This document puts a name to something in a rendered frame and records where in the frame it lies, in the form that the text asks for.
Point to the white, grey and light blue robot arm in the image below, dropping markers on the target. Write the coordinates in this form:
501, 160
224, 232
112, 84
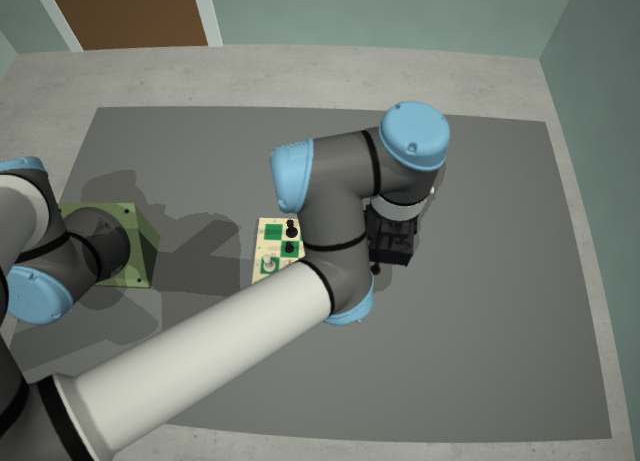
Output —
122, 399

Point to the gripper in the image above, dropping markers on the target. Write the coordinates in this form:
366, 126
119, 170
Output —
401, 250

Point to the green and cream chessboard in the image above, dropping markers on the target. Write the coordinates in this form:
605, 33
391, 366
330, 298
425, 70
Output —
272, 240

